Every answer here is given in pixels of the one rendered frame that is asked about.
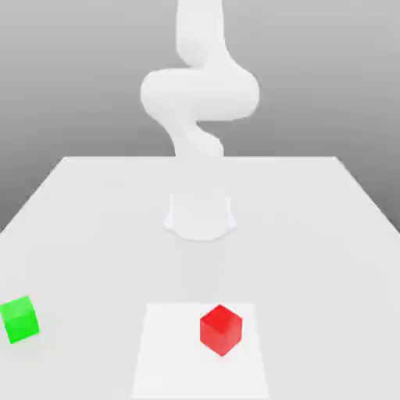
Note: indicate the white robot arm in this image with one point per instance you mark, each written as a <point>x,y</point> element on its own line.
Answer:
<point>200,93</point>

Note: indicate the small green cube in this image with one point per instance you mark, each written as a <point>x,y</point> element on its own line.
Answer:
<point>20,320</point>

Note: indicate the small red cube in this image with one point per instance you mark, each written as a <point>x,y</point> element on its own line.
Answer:
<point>221,330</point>

